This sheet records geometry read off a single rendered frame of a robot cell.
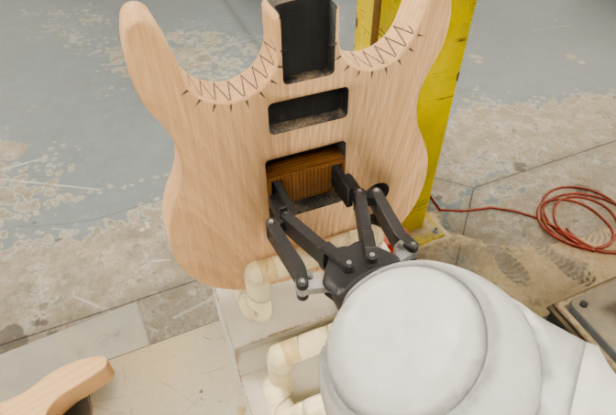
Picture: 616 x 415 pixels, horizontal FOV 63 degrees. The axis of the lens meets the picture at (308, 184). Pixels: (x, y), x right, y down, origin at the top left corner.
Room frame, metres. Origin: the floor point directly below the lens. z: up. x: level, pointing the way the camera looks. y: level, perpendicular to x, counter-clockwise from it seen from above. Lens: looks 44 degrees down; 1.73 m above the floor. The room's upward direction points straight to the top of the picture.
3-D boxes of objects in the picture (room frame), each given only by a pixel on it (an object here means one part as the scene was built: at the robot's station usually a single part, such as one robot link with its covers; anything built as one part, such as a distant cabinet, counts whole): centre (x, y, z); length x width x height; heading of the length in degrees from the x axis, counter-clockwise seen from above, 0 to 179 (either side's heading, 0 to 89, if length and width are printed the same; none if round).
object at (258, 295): (0.39, 0.07, 1.15); 0.03 x 0.03 x 0.09
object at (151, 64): (0.41, 0.13, 1.49); 0.07 x 0.04 x 0.10; 112
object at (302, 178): (0.45, 0.01, 1.31); 0.10 x 0.03 x 0.05; 112
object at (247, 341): (0.45, 0.00, 1.02); 0.27 x 0.15 x 0.17; 113
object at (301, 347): (0.35, -0.04, 1.12); 0.20 x 0.03 x 0.03; 112
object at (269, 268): (0.42, -0.01, 1.20); 0.20 x 0.03 x 0.03; 112
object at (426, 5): (0.51, -0.11, 1.48); 0.07 x 0.04 x 0.09; 112
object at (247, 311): (0.42, 0.09, 1.12); 0.11 x 0.03 x 0.03; 23
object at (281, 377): (0.31, 0.04, 1.07); 0.03 x 0.03 x 0.09
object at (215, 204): (0.46, 0.01, 1.33); 0.35 x 0.04 x 0.40; 112
